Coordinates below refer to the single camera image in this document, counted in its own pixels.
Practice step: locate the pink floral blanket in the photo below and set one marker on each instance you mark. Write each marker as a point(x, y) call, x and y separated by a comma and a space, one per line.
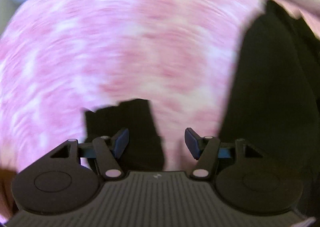
point(75, 72)

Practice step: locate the black garment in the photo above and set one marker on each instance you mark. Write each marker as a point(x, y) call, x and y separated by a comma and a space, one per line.
point(274, 106)

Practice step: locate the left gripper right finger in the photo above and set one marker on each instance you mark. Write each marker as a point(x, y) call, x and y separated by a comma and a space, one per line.
point(193, 142)

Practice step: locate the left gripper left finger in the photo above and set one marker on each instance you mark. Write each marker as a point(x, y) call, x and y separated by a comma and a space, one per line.
point(119, 142)

